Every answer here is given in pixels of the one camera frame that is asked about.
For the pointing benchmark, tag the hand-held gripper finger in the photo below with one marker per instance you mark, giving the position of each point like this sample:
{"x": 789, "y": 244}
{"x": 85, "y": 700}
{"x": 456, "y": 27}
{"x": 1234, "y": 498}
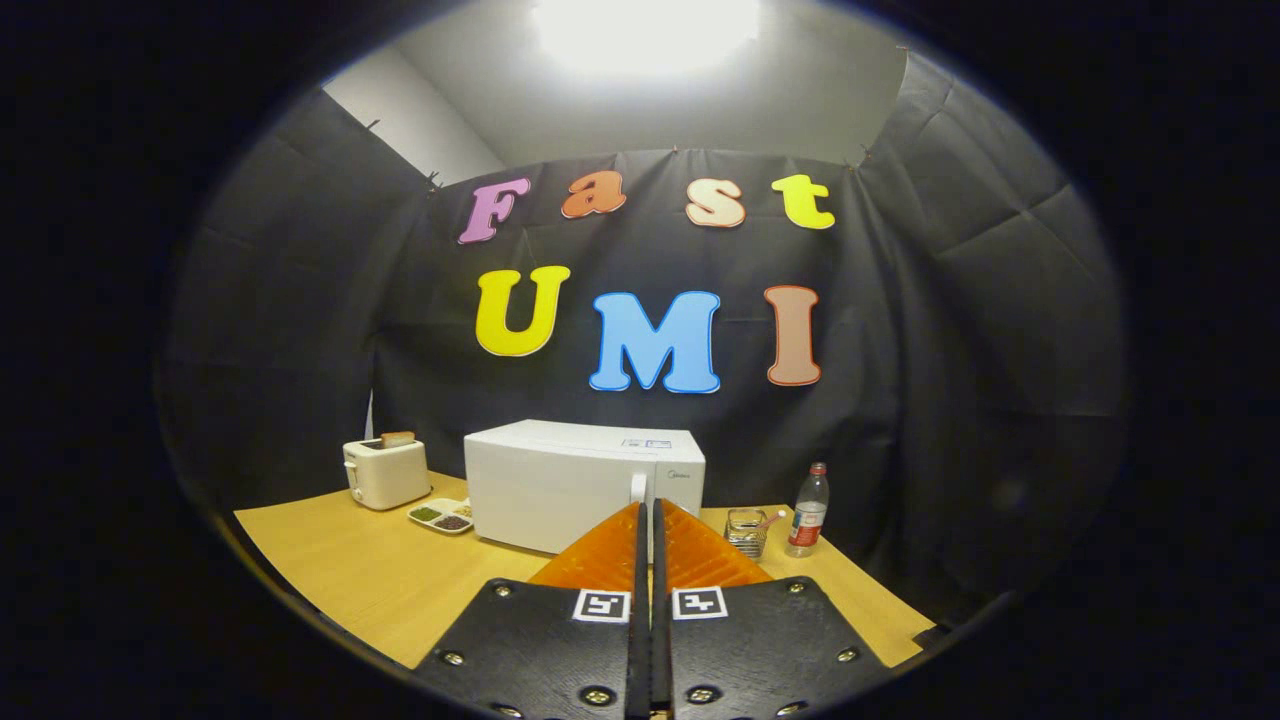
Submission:
{"x": 638, "y": 640}
{"x": 662, "y": 640}

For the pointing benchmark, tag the white microwave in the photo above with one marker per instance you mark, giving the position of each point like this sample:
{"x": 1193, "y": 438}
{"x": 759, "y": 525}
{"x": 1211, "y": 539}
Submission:
{"x": 550, "y": 490}

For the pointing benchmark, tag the red white striped straw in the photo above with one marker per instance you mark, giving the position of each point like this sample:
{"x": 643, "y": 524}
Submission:
{"x": 773, "y": 518}

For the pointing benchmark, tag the clear bottle red label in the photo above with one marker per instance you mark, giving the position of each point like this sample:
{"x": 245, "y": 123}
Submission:
{"x": 808, "y": 510}

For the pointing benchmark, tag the white divided dish with beans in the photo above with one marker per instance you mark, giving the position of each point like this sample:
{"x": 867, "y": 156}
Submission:
{"x": 440, "y": 517}

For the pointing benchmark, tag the white toaster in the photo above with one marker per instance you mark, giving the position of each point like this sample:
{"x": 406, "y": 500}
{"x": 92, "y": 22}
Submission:
{"x": 385, "y": 478}

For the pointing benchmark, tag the toast slice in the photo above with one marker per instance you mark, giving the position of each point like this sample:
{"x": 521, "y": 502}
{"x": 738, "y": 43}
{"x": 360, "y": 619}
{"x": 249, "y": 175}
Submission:
{"x": 397, "y": 440}

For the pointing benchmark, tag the black backdrop cloth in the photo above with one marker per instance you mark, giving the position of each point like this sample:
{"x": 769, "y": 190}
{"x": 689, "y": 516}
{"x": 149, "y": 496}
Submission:
{"x": 300, "y": 330}

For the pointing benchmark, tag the ceiling light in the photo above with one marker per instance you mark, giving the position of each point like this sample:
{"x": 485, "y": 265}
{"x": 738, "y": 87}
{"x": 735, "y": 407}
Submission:
{"x": 645, "y": 35}

